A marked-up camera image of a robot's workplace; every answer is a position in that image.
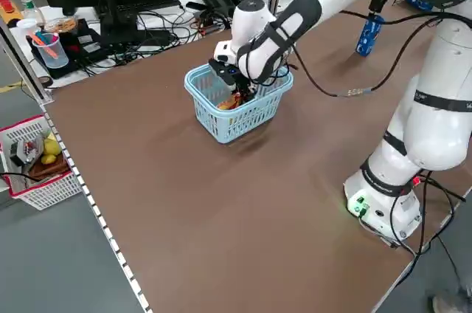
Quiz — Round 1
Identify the white basket red rim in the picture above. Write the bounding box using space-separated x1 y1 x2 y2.
0 114 84 212

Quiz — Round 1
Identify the black cable silver connector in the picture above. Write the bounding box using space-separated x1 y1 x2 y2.
235 10 472 98

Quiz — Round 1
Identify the white capped plastic bottle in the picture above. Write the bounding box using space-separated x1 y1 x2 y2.
16 0 44 30

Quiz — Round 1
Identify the light blue plastic basket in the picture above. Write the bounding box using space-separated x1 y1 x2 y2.
184 63 295 145

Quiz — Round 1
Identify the brown wooden board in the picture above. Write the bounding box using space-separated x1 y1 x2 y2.
27 159 71 181

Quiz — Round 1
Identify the clear plastic measuring cup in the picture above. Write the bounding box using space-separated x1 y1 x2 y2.
31 32 70 69

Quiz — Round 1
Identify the bowl of snacks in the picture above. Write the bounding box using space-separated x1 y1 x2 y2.
44 16 79 36

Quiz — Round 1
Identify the black base cable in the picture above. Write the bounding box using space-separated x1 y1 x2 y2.
390 171 466 257

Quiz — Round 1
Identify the orange pen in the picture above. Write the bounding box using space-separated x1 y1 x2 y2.
34 30 59 59

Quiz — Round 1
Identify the black flat desk box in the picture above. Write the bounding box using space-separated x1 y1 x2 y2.
31 27 111 80

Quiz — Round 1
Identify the yellow wafer box red logo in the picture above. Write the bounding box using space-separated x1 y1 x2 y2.
215 92 256 111

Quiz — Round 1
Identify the black monitor stand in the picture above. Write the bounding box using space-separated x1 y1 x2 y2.
96 0 140 45

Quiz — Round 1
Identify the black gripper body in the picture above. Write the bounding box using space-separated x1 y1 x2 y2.
208 58 255 95

